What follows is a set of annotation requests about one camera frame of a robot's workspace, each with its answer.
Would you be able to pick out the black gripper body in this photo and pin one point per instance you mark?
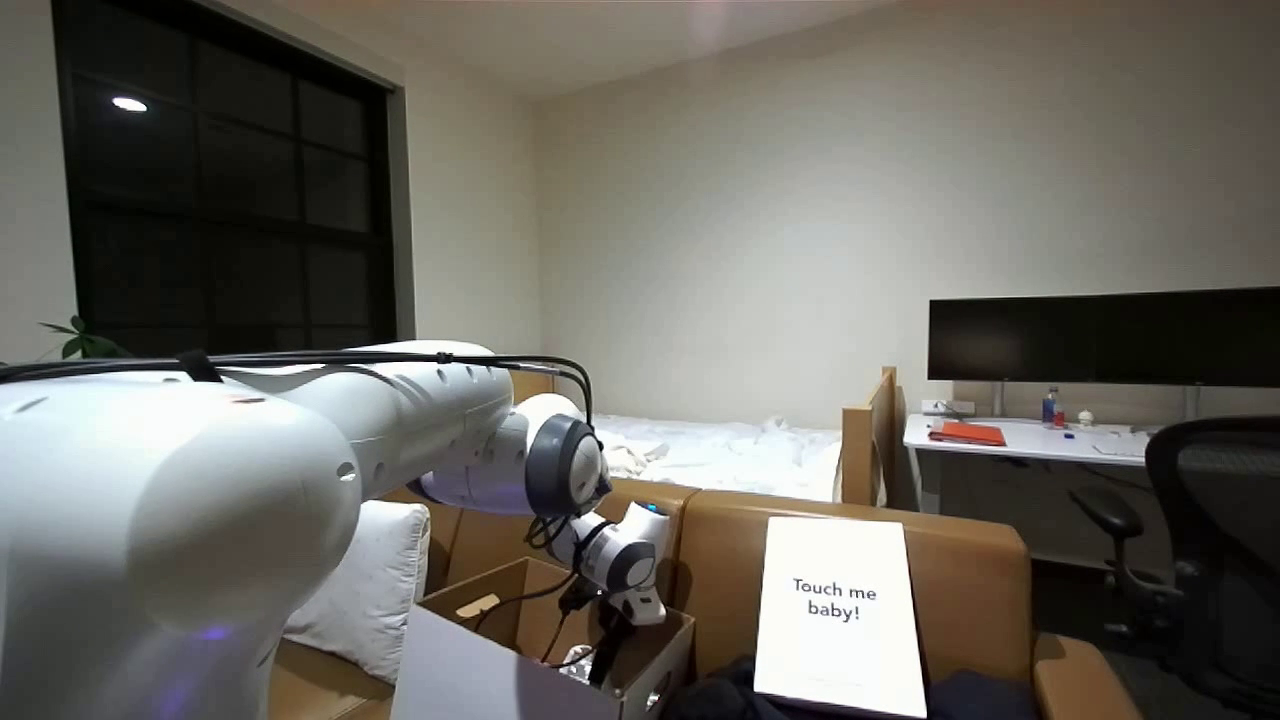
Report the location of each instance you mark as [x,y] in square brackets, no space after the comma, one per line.
[610,653]

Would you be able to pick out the black monitor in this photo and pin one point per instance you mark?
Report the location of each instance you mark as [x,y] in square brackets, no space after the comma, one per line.
[1105,337]

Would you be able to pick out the dark window with frame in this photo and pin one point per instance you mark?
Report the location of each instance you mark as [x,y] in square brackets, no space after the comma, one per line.
[224,175]

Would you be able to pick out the small blue bottle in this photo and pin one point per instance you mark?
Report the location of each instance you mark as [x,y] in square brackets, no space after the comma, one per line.
[1054,404]

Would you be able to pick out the white square pillow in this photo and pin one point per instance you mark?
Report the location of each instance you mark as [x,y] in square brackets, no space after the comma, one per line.
[365,586]

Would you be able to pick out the white sign with text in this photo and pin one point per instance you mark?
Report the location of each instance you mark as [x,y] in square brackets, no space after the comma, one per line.
[837,612]

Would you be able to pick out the white-sided cardboard box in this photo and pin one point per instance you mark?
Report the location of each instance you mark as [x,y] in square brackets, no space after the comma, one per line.
[455,666]

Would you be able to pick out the white desk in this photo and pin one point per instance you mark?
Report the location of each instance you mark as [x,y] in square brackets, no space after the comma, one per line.
[1026,443]

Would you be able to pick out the black garment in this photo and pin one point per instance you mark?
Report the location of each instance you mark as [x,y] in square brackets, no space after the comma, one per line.
[707,701]

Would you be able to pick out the wooden partition panel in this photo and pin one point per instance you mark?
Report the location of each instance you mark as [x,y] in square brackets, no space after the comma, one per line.
[866,447]

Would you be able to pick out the flat red object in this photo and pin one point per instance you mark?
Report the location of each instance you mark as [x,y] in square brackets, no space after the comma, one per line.
[970,435]

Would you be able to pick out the black mesh office chair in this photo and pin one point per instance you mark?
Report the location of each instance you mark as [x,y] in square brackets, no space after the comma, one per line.
[1221,546]

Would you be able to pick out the green potted plant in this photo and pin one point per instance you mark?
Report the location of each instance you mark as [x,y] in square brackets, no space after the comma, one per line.
[82,341]

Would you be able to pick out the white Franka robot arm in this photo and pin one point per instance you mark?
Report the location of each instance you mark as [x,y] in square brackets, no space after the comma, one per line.
[200,534]

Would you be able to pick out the brown cardboard box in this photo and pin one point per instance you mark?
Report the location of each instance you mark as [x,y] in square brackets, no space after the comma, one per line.
[973,586]

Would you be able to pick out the tan upholstered headboard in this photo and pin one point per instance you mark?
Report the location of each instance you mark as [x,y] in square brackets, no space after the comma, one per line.
[530,386]

